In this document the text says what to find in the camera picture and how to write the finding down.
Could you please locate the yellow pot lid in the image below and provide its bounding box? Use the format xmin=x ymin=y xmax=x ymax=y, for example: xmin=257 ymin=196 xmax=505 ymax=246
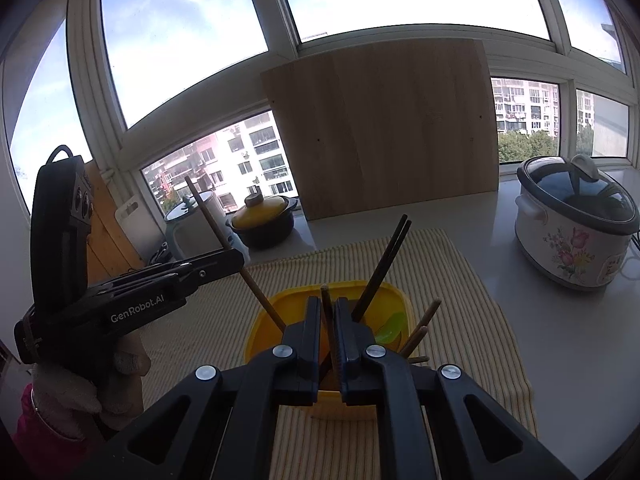
xmin=231 ymin=191 xmax=291 ymax=228

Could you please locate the black chopstick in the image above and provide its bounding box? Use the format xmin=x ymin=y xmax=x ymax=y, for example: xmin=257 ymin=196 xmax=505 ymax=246
xmin=351 ymin=214 xmax=407 ymax=322
xmin=356 ymin=218 xmax=413 ymax=323

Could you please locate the black folded tripod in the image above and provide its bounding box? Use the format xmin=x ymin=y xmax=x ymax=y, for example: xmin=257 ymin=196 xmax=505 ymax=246
xmin=147 ymin=240 xmax=173 ymax=266

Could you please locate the person's left forearm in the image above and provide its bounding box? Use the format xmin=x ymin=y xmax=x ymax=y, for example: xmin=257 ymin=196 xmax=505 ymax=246
xmin=10 ymin=382 xmax=108 ymax=466

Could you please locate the white window frame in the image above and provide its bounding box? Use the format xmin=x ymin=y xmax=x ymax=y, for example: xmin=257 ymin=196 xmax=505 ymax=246
xmin=0 ymin=0 xmax=640 ymax=221

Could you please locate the black rice cooker cord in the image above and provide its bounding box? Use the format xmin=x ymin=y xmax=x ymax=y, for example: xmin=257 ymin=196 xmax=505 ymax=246
xmin=617 ymin=230 xmax=640 ymax=281

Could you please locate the glass pot lid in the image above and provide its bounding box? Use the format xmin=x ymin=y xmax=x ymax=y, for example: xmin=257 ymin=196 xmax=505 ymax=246
xmin=165 ymin=195 xmax=216 ymax=221

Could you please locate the striped tablecloth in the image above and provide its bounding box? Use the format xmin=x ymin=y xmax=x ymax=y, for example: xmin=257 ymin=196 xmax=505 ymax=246
xmin=135 ymin=227 xmax=538 ymax=480

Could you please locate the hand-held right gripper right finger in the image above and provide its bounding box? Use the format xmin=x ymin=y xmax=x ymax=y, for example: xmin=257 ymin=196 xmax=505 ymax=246
xmin=334 ymin=296 xmax=576 ymax=480

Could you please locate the person's left hand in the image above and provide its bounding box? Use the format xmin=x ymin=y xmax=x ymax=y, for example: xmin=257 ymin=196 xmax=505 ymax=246
xmin=30 ymin=332 xmax=151 ymax=441

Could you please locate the grey cutting board with handle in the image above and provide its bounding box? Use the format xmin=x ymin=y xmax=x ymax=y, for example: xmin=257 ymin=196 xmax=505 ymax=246
xmin=115 ymin=197 xmax=168 ymax=266

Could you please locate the white floral rice cooker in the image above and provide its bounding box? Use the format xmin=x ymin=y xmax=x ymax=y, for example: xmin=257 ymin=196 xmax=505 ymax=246
xmin=515 ymin=154 xmax=640 ymax=291

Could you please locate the large light wooden board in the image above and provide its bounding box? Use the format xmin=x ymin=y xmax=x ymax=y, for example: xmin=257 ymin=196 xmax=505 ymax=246
xmin=261 ymin=38 xmax=501 ymax=222

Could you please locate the teal and white electric pot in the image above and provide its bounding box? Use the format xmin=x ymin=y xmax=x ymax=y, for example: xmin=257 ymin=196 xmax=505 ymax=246
xmin=164 ymin=190 xmax=236 ymax=258

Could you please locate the black casserole pot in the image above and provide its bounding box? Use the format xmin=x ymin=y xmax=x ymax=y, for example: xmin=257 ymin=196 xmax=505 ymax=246
xmin=227 ymin=197 xmax=300 ymax=250

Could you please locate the yellow plastic container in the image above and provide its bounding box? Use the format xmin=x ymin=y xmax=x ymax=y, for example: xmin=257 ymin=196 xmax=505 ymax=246
xmin=243 ymin=280 xmax=415 ymax=421

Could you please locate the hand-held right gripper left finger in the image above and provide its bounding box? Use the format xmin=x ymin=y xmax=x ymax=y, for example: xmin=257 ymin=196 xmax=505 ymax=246
xmin=75 ymin=296 xmax=323 ymax=480

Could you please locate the green plastic spoon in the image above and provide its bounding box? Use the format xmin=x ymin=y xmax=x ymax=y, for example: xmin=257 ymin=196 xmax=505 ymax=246
xmin=375 ymin=311 xmax=408 ymax=346

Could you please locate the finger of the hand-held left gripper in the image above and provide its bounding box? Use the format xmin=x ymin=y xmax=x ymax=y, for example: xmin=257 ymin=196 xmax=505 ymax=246
xmin=90 ymin=260 xmax=246 ymax=306
xmin=107 ymin=250 xmax=246 ymax=287

